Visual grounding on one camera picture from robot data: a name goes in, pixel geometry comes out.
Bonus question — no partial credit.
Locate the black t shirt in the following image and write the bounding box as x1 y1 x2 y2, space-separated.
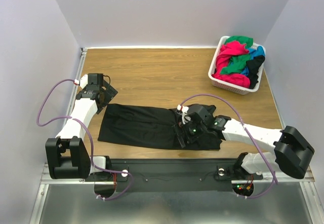
98 104 222 151
246 55 265 89

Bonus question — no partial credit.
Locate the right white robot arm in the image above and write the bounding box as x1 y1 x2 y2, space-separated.
174 104 314 179

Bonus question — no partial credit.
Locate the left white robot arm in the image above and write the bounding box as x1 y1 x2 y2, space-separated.
45 73 117 180

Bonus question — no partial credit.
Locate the white plastic laundry basket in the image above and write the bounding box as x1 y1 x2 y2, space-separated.
208 36 264 95

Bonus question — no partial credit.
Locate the green t shirt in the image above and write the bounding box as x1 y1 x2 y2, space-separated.
220 35 254 76

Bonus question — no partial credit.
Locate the black t shirt in basket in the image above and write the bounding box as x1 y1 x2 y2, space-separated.
246 55 265 89

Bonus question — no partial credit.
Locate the pink t shirt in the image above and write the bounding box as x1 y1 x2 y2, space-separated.
213 45 250 88

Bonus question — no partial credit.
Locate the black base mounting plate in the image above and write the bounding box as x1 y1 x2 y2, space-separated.
85 158 263 196

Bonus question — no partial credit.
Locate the blue t shirt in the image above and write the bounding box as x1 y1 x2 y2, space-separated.
241 46 265 77

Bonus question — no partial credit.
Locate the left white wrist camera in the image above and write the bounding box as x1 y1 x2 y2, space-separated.
73 74 88 88

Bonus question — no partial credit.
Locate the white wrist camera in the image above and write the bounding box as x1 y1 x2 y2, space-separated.
73 74 88 88
176 104 192 125

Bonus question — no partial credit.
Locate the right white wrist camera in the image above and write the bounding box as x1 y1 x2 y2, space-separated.
176 104 192 125

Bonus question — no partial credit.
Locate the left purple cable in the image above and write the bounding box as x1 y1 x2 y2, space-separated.
36 79 134 201

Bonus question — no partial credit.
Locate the purple cable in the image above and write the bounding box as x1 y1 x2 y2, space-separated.
36 79 134 201
178 93 279 200

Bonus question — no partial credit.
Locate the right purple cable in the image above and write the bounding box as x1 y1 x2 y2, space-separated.
178 93 279 200

